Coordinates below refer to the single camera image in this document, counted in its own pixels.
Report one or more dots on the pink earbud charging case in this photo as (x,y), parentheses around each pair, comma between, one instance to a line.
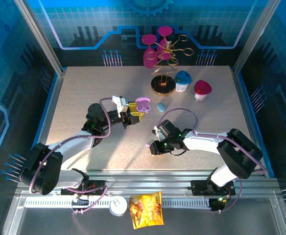
(144,100)

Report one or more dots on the blue earbud charging case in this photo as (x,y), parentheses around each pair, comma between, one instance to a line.
(161,107)

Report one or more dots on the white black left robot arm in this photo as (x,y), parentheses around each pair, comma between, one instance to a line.
(74,144)

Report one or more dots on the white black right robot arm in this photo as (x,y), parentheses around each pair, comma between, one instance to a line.
(201,142)

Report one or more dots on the magenta wine glass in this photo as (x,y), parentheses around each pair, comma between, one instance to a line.
(165,31)
(150,58)

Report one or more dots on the white cup with blue lid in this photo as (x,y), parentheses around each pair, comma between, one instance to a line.
(183,78)

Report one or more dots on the white cup with pink lid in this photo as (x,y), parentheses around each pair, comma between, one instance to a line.
(202,87)

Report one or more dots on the yellow snack bag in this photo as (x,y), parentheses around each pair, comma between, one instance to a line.
(146,210)

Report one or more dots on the white round lid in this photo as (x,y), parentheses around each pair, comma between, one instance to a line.
(118,206)

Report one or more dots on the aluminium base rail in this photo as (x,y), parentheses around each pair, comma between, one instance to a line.
(145,180)

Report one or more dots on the aluminium frame post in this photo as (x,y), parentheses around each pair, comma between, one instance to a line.
(255,34)
(40,34)

